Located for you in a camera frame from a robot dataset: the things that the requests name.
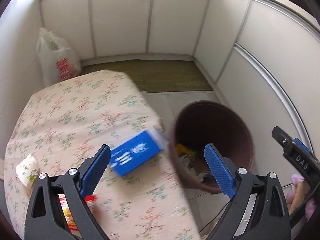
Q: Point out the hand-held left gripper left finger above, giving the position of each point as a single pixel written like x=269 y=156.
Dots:
x=96 y=170

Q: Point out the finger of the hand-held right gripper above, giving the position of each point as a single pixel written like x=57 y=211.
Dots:
x=281 y=138
x=303 y=146

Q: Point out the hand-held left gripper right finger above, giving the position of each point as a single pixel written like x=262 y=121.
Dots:
x=220 y=171

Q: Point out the blue cardboard box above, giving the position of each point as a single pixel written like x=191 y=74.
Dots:
x=135 y=155

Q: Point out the red yellow snack packet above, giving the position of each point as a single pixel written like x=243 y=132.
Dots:
x=66 y=210

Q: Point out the brown trash bin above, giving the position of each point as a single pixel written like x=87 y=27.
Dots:
x=212 y=120

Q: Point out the person's right forearm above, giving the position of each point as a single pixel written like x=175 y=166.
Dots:
x=297 y=178

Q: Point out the floral tablecloth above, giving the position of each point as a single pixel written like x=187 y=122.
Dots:
x=75 y=120

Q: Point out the white sachet green print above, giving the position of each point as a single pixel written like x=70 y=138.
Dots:
x=27 y=170

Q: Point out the large white drawer front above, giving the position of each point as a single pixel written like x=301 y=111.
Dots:
x=280 y=45

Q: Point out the woven floor mat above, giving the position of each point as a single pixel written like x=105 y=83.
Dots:
x=162 y=77

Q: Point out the narrow white cabinet door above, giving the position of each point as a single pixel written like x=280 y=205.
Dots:
x=220 y=40

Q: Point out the white plastic bag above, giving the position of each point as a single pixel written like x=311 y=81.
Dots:
x=57 y=60

